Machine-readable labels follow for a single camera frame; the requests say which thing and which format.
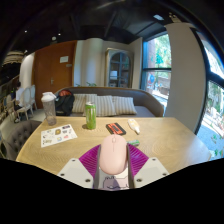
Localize arched glass cabinet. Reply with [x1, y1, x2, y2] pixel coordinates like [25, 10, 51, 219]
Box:
[105, 47, 134, 89]

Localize group of dining chairs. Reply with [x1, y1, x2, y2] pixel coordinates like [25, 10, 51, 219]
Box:
[0, 84, 38, 123]

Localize grey curved sofa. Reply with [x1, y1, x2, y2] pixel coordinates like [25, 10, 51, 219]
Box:
[54, 86, 165, 118]

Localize pink computer mouse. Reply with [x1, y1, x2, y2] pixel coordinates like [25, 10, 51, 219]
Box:
[99, 133, 129, 176]

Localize clear shaker bottle white lid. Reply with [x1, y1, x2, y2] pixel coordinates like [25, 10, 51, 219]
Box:
[40, 91, 58, 127]

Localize cream tube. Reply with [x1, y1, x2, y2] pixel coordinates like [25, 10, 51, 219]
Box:
[127, 118, 141, 135]

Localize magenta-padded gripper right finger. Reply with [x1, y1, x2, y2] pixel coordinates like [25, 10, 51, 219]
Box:
[126, 143, 170, 189]

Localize large curved window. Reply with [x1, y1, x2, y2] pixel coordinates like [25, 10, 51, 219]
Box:
[196, 31, 224, 161]

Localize grey tufted armchair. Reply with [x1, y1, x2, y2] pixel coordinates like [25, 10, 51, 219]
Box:
[0, 119, 43, 161]

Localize white sticker sheet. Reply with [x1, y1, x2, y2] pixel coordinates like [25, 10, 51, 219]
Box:
[40, 123, 78, 148]

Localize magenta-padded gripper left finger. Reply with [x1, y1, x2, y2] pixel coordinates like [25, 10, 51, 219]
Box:
[57, 143, 103, 190]

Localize person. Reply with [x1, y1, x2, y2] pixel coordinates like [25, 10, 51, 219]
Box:
[13, 81, 25, 111]

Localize black framed window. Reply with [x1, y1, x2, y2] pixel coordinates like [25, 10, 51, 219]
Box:
[141, 33, 173, 111]

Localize green drink can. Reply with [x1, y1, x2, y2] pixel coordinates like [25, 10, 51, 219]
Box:
[84, 101, 98, 131]

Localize black orange flat box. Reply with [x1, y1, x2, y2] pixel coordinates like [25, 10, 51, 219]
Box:
[105, 122, 127, 136]

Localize wooden door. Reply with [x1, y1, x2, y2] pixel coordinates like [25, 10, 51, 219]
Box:
[33, 40, 78, 109]

